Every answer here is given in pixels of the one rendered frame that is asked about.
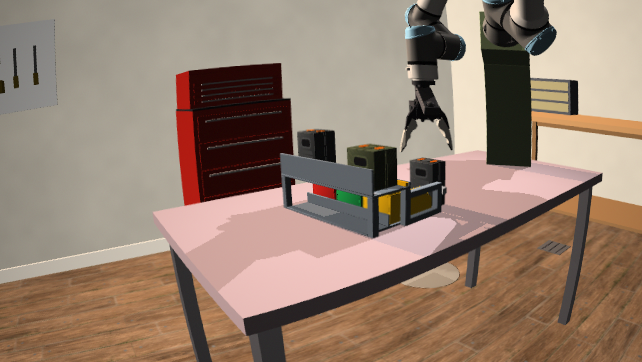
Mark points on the yellow bin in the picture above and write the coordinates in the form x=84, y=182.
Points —
x=390, y=204

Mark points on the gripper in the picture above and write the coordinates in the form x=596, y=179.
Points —
x=416, y=113

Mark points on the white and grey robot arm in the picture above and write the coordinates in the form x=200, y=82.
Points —
x=529, y=26

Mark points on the red open bin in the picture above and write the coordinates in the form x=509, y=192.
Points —
x=324, y=191

